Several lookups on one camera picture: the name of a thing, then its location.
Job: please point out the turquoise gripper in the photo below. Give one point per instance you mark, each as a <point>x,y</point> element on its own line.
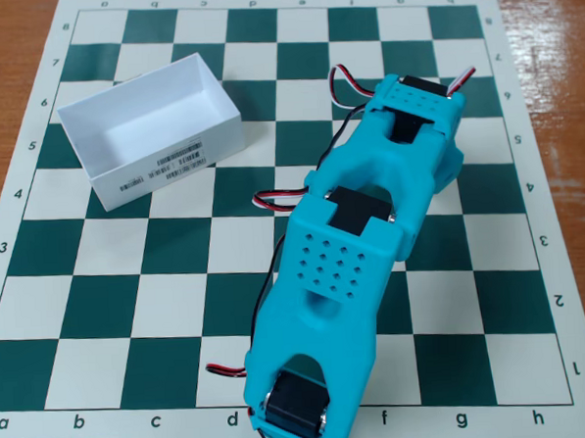
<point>448,171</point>

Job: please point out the turquoise robot arm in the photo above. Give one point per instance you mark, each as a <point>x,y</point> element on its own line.
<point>335,285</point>

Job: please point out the white cardboard box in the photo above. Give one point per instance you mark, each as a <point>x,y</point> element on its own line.
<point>135,124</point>

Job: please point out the green white chessboard mat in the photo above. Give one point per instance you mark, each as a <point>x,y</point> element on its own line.
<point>130,296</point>

